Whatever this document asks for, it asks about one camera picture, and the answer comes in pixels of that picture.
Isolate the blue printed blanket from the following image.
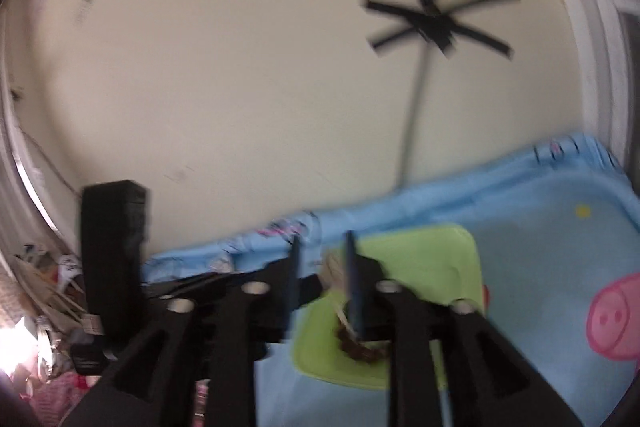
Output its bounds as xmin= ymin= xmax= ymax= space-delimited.
xmin=144 ymin=132 xmax=640 ymax=427

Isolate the brown bead bracelet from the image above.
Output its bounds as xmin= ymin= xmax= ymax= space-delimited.
xmin=332 ymin=294 xmax=393 ymax=364

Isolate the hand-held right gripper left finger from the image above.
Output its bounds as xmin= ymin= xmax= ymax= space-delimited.
xmin=60 ymin=237 xmax=303 ymax=427

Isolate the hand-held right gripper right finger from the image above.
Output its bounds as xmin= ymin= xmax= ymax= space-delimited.
xmin=346 ymin=231 xmax=585 ymax=427

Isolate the black tape cross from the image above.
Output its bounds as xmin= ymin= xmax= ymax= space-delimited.
xmin=361 ymin=0 xmax=517 ymax=58

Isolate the green plastic basket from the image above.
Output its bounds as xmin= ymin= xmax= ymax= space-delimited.
xmin=291 ymin=222 xmax=484 ymax=392

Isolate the pile of paper clutter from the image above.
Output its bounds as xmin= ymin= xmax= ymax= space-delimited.
xmin=0 ymin=239 xmax=103 ymax=427

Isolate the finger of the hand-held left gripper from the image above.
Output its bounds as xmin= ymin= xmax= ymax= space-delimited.
xmin=299 ymin=273 xmax=324 ymax=310
xmin=143 ymin=271 xmax=240 ymax=304

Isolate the white window frame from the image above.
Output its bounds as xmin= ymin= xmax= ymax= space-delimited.
xmin=517 ymin=0 xmax=640 ymax=170

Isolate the grey wall cable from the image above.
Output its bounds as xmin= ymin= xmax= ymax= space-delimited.
xmin=396 ymin=47 xmax=434 ymax=188

